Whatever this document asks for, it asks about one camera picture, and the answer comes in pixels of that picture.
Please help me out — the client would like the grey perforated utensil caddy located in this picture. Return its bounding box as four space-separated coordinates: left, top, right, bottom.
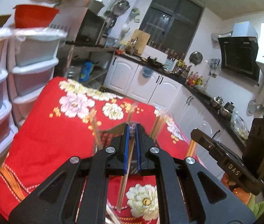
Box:
92 121 160 156

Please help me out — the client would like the red plastic basin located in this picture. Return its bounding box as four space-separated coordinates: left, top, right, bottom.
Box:
14 4 59 28

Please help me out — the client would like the black microwave oven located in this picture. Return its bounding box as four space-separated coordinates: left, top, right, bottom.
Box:
49 7 105 46

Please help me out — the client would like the chopstick pair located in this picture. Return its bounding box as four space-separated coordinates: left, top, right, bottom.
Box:
186 140 197 157
149 109 168 141
116 122 139 213
89 108 103 151

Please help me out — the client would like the steel pot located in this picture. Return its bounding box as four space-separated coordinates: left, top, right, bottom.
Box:
219 102 235 121

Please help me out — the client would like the right white drawer tower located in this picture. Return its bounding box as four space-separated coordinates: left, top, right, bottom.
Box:
7 28 67 128

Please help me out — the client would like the wooden cutting board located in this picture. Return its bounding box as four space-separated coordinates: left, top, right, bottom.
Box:
131 29 151 55

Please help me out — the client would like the hanging pot lid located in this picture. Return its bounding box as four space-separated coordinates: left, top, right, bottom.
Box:
189 52 203 65

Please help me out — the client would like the black wok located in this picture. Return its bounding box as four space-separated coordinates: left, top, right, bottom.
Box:
147 56 164 68

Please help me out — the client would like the black range hood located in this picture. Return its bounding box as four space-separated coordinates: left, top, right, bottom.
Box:
219 36 260 83

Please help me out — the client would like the red floral tablecloth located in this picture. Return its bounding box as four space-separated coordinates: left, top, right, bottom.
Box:
0 77 190 223

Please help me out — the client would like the dark kitchen window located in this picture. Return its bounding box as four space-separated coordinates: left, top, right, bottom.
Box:
140 0 203 56

